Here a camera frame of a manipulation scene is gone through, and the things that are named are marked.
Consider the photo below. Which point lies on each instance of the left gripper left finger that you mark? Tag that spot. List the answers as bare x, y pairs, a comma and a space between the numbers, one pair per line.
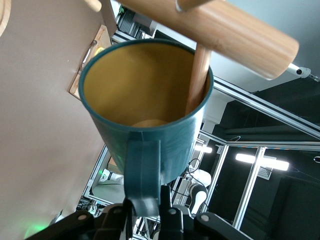
100, 225

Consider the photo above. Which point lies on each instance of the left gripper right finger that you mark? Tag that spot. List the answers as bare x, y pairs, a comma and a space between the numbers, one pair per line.
180, 225

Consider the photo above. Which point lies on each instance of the teal mug yellow inside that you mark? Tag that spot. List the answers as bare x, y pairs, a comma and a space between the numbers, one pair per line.
150, 155

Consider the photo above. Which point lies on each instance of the wooden mug rack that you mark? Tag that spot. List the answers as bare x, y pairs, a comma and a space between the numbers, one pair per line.
225, 32

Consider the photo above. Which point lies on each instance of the short ceiling light panel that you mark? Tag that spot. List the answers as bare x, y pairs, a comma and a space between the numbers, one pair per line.
203, 149

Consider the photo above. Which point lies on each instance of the ceiling air vent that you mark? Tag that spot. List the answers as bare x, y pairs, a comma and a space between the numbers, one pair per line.
266, 172

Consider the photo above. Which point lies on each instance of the long ceiling light panel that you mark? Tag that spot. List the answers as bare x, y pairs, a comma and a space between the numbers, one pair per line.
262, 161

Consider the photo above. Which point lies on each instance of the brown table mat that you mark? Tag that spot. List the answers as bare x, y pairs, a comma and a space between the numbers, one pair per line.
37, 125

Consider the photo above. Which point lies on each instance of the lemon slice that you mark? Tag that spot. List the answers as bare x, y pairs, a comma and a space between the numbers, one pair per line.
99, 51

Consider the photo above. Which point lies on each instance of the aluminium profile cage frame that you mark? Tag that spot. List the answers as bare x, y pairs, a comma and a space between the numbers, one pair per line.
262, 105

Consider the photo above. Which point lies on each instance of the white surveillance camera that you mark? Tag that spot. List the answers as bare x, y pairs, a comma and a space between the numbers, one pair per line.
300, 71

